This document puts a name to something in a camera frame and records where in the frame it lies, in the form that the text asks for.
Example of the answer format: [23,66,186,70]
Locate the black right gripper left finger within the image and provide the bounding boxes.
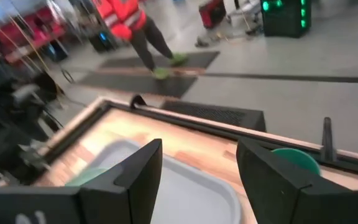
[78,138,163,224]

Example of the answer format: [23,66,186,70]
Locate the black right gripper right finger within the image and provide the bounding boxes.
[236,138,352,224]

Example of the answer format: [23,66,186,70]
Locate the dark green cup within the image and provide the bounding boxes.
[271,147,322,177]

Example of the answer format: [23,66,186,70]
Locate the pale green plate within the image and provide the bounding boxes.
[65,167,108,187]

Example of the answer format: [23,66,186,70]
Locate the grey plastic tray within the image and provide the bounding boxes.
[87,138,242,224]

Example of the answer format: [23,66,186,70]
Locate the black table clamp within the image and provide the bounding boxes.
[130,94,147,110]
[320,116,337,162]

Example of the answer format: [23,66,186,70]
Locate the black floor mat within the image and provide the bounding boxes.
[76,71,198,99]
[99,51,220,70]

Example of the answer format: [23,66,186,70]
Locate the black box with blue light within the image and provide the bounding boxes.
[88,29,117,53]

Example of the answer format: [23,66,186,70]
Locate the black computer tower green lights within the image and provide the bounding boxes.
[260,0,312,39]

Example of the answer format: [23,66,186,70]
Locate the person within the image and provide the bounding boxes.
[93,0,189,80]

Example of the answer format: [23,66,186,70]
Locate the red tool case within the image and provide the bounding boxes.
[198,0,227,29]

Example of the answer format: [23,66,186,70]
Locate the red workbench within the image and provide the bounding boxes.
[0,4,68,65]

